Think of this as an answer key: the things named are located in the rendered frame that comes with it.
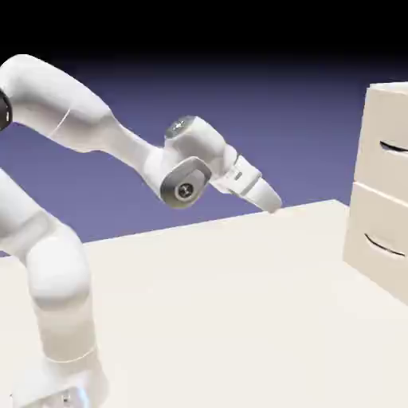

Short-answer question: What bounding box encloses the dark curved drawer handle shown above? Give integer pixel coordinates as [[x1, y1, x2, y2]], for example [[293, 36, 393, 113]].
[[364, 233, 406, 257], [379, 140, 408, 153]]

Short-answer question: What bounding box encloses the cream drawer front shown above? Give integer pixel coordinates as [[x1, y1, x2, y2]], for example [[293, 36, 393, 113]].
[[354, 85, 408, 207], [343, 182, 408, 306]]

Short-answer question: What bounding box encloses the cream painted cabinet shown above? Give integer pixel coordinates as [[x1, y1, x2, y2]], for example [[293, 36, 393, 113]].
[[342, 81, 408, 306]]

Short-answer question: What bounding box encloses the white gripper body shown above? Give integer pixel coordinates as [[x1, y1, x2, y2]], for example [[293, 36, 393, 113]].
[[247, 177, 283, 214]]

